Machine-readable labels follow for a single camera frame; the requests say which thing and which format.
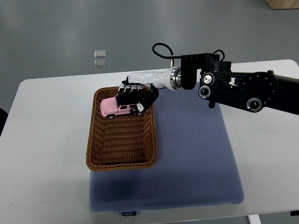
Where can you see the pink toy car black roof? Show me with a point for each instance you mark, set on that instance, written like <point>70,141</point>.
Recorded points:
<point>120,104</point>

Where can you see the wooden box corner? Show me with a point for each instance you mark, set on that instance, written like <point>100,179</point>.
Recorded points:
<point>283,4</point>

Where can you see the upper silver floor plate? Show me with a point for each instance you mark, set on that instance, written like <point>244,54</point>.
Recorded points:
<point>100,53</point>

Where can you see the black object at left edge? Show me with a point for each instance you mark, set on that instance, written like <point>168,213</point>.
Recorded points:
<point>3,118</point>

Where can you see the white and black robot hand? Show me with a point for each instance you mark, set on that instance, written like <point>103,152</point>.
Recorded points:
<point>170,79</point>

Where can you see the blue-grey textured mat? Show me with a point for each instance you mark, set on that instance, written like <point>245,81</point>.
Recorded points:
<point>195,165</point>

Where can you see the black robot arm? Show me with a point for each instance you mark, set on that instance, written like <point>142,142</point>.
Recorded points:
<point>242,90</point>

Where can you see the brown wicker basket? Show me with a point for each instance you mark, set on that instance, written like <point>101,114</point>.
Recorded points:
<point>125,142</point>

